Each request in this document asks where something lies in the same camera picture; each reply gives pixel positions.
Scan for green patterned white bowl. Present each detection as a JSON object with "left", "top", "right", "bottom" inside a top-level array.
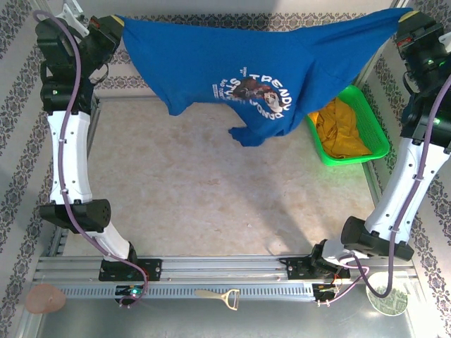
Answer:
[{"left": 365, "top": 273, "right": 409, "bottom": 316}]

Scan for beige handled peeler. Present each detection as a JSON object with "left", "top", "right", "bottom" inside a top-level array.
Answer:
[{"left": 194, "top": 288, "right": 240, "bottom": 311}]

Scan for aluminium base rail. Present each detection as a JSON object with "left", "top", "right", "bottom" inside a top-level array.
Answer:
[{"left": 32, "top": 255, "right": 416, "bottom": 284}]

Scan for yellow cloth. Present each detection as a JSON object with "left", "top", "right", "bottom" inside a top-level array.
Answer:
[{"left": 308, "top": 97, "right": 373, "bottom": 158}]

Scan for aluminium frame post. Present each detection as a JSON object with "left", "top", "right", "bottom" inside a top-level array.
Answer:
[{"left": 354, "top": 0, "right": 412, "bottom": 85}]

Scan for aluminium frame bar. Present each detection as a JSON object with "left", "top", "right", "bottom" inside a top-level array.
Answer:
[
  {"left": 362, "top": 161, "right": 385, "bottom": 207},
  {"left": 94, "top": 92, "right": 170, "bottom": 104}
]

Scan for slotted grey cable duct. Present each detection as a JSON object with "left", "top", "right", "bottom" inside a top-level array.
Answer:
[{"left": 58, "top": 283, "right": 315, "bottom": 301}]

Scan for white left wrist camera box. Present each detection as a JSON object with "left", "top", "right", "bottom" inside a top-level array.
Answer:
[{"left": 54, "top": 1, "right": 89, "bottom": 38}]

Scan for blue printed t-shirt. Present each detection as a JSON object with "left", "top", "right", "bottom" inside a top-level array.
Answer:
[{"left": 115, "top": 7, "right": 413, "bottom": 148}]

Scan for translucent pink cup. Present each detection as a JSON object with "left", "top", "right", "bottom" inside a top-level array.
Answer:
[{"left": 25, "top": 284, "right": 67, "bottom": 314}]

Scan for green plastic basket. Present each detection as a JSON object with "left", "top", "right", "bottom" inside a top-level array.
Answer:
[{"left": 304, "top": 84, "right": 390, "bottom": 167}]

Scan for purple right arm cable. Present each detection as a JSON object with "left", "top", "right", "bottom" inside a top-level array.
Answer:
[{"left": 315, "top": 73, "right": 451, "bottom": 306}]

